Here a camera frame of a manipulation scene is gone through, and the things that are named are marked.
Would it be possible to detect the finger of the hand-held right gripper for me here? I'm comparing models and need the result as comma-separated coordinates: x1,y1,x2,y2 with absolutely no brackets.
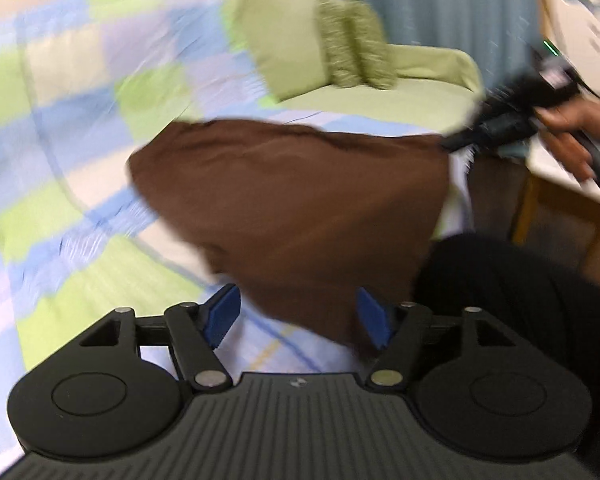
440,112,538,155
475,77,542,117

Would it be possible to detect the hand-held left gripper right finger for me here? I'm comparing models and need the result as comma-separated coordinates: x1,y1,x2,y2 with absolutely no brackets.
357,287,543,393

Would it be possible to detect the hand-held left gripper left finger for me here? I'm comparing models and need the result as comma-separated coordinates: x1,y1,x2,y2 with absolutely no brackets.
55,284,242,393

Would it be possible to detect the brown garment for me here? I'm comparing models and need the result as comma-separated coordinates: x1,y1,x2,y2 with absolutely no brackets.
127,119,453,358

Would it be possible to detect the person's right hand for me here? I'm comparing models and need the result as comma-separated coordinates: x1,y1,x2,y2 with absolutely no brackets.
535,102,600,182

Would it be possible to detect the green covered sofa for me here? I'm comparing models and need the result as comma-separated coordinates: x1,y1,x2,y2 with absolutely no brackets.
220,0,486,136

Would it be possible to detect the green herringbone cushion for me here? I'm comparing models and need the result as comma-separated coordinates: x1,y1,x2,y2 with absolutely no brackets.
316,0,366,88
350,2,398,90

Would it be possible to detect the checked blue green blanket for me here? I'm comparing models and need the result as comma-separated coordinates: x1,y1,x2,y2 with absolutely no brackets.
0,0,473,461

